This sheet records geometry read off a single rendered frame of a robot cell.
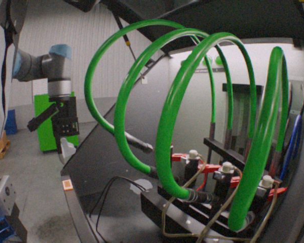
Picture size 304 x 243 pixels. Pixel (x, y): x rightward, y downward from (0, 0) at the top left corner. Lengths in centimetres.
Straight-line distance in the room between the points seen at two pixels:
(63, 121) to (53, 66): 16
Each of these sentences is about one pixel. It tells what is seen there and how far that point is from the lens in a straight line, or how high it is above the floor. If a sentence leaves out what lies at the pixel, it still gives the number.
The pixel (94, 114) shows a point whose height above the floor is 122.
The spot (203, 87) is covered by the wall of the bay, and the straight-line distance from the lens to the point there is 63.
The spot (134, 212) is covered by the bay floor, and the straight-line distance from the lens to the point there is 60.
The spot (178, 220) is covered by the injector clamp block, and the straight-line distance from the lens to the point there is 37.
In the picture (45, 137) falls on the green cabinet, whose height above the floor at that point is 37.
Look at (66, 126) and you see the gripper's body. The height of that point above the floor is 116.
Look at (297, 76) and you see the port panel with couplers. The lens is 51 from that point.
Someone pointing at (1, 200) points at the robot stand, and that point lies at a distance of 57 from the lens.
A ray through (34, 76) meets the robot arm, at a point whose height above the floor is 132.
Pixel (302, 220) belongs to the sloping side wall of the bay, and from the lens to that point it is 22.
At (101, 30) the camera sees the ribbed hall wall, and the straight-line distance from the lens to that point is 731.
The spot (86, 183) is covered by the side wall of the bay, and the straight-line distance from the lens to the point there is 68.
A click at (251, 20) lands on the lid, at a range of 54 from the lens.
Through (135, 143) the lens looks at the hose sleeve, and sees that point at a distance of 31.
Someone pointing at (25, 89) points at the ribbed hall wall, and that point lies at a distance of 705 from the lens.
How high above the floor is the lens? 126
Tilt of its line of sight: 12 degrees down
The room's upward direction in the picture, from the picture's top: straight up
